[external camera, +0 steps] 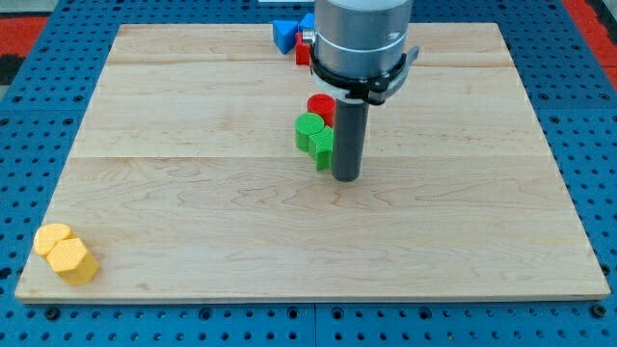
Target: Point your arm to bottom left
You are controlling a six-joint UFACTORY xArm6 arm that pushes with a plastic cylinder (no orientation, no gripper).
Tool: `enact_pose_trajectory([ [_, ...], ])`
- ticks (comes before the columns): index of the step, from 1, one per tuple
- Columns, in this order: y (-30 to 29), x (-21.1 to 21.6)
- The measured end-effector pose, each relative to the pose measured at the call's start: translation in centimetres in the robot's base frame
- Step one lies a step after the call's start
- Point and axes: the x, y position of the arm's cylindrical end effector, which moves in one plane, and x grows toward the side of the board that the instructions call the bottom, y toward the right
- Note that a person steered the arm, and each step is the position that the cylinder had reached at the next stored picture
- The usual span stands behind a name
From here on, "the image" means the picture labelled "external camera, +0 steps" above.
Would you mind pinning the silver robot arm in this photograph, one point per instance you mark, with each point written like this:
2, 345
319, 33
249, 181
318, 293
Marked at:
360, 38

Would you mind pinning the green angular block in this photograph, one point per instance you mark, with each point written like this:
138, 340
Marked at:
320, 148

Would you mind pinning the green cylinder block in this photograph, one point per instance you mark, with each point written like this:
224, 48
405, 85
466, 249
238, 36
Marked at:
305, 125

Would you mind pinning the red cylinder block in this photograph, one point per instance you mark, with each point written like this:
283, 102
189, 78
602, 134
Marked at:
323, 105

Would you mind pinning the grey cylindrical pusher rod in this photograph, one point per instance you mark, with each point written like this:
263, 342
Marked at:
350, 125

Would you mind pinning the wooden board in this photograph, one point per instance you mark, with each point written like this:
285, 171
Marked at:
185, 183

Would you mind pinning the blue triangle block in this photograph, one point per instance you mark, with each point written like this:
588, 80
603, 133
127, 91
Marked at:
284, 34

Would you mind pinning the blue cube block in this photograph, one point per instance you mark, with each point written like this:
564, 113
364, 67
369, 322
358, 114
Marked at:
307, 22

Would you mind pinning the yellow hexagon block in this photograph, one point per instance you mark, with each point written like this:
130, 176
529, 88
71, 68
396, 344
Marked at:
73, 262

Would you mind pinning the yellow cylinder block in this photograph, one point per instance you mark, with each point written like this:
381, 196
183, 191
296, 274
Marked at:
49, 235

